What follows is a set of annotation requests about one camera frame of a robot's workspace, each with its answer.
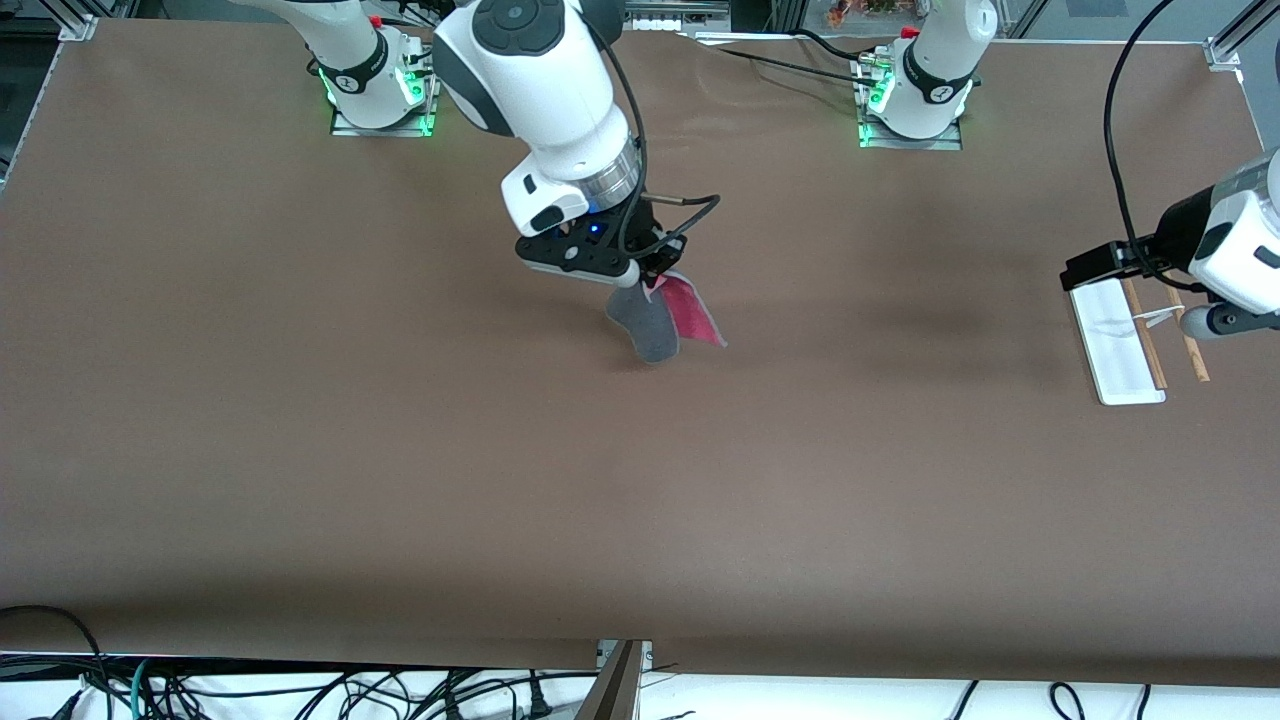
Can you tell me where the white power strip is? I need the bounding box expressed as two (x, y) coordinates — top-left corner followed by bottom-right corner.
(625, 0), (731, 31)

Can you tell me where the tangled black cable bundle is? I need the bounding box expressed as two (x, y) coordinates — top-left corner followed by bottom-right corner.
(60, 665), (601, 720)

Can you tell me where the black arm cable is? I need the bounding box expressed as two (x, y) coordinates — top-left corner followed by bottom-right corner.
(580, 0), (721, 263)
(1102, 0), (1216, 296)

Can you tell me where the black base cable cluster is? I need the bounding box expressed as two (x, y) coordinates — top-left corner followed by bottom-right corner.
(400, 0), (471, 73)

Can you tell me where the white towel rack base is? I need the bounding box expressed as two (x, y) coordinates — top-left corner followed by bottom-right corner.
(1068, 280), (1167, 406)

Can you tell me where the grey metal post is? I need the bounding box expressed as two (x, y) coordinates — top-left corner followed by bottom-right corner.
(575, 640), (653, 720)

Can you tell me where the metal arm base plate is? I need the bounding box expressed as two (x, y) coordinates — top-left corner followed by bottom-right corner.
(330, 50), (437, 138)
(858, 55), (963, 151)

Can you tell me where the grey towel with pink underside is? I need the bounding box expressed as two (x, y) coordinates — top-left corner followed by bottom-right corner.
(605, 272), (728, 365)

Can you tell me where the orange red decoration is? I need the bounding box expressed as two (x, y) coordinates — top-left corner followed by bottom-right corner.
(825, 0), (926, 26)

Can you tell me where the thick black looped cable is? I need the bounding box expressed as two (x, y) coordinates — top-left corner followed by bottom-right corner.
(0, 604), (108, 720)

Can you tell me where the short black base cable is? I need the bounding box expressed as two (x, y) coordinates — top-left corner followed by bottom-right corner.
(795, 28), (881, 66)

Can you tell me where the long black base cable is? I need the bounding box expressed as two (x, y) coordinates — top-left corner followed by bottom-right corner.
(690, 35), (881, 91)

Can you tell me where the aluminium frame corner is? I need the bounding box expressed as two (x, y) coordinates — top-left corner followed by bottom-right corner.
(55, 0), (101, 43)
(1205, 0), (1280, 71)

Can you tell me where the brown table cover sheet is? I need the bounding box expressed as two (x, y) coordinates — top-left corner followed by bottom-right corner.
(0, 15), (1280, 691)

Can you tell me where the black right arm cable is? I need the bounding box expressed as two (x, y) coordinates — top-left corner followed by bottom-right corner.
(580, 0), (721, 263)

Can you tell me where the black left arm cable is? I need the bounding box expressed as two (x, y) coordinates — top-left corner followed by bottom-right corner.
(1102, 0), (1216, 296)

